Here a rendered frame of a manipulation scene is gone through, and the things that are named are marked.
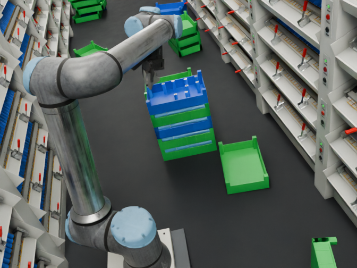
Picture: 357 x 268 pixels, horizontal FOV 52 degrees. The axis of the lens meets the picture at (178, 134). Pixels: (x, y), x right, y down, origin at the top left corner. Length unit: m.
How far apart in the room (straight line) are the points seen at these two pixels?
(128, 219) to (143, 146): 0.92
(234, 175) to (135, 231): 0.75
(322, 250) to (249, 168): 0.67
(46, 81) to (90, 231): 0.57
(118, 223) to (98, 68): 0.56
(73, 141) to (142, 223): 0.38
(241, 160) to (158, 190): 0.46
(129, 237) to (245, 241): 0.56
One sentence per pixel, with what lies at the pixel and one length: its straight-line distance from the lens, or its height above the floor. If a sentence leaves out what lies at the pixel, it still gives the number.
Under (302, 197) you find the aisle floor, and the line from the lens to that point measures 1.79.
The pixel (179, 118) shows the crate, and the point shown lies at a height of 0.27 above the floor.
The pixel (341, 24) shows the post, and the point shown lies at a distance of 1.29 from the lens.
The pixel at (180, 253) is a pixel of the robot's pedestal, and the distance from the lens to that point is 1.59.
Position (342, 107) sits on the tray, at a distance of 1.41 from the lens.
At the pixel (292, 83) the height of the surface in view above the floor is 0.36.
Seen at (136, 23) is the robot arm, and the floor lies 0.83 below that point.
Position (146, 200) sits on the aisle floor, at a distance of 1.89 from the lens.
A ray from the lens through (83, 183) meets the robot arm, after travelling 1.28.
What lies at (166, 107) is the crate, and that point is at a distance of 1.84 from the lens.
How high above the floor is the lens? 1.37
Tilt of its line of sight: 38 degrees down
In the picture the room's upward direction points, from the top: 15 degrees counter-clockwise
